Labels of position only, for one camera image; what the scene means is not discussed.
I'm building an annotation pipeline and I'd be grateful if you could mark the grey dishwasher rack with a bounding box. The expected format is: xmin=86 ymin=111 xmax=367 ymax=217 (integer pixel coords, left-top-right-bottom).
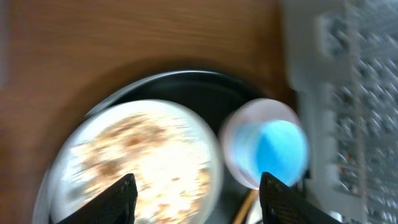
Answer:
xmin=282 ymin=0 xmax=397 ymax=223

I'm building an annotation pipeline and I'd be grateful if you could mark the round black tray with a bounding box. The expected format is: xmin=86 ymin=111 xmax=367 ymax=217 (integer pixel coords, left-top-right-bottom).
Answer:
xmin=32 ymin=70 xmax=270 ymax=224

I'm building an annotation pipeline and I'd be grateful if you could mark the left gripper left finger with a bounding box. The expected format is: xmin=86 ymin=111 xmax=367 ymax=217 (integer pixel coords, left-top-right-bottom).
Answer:
xmin=57 ymin=174 xmax=138 ymax=224

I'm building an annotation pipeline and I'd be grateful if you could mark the grey plate with food scraps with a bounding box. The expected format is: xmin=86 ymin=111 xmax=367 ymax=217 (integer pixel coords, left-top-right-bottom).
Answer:
xmin=48 ymin=100 xmax=223 ymax=223

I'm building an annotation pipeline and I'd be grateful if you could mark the wooden chopstick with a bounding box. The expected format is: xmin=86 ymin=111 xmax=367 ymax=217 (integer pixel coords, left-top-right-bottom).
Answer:
xmin=232 ymin=190 xmax=258 ymax=224

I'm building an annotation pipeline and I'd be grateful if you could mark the pink small bowl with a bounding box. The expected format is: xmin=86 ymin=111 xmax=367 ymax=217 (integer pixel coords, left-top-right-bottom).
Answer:
xmin=218 ymin=98 xmax=302 ymax=190

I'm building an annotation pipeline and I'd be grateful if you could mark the blue plastic cup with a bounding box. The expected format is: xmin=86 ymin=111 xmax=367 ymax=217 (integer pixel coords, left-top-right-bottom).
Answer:
xmin=231 ymin=120 xmax=310 ymax=189

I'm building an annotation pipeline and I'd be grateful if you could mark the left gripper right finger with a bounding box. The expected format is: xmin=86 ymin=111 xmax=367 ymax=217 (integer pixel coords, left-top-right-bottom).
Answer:
xmin=259 ymin=172 xmax=340 ymax=224

